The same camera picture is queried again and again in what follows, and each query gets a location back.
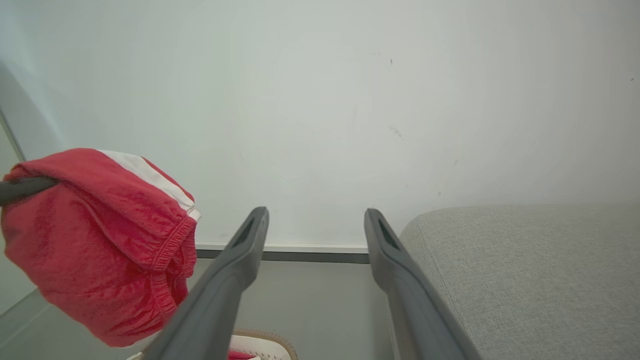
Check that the red garment with white stripe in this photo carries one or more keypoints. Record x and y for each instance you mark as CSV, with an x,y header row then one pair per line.
x,y
100,240

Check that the grey fabric sofa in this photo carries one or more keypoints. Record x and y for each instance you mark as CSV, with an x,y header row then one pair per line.
x,y
550,280

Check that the white and black baseboard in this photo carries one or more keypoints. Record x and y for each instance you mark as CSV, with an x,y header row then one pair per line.
x,y
310,252

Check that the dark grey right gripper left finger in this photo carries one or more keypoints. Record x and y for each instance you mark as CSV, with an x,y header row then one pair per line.
x,y
220,290

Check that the red cloth piece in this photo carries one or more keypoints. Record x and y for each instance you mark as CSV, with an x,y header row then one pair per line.
x,y
240,356

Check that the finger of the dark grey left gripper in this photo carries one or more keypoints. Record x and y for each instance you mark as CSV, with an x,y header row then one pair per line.
x,y
25,190

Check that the white perforated laundry basket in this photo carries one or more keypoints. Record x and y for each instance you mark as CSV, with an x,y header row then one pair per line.
x,y
262,346

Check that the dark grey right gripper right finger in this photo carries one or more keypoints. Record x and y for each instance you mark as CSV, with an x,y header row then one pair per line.
x,y
415,310

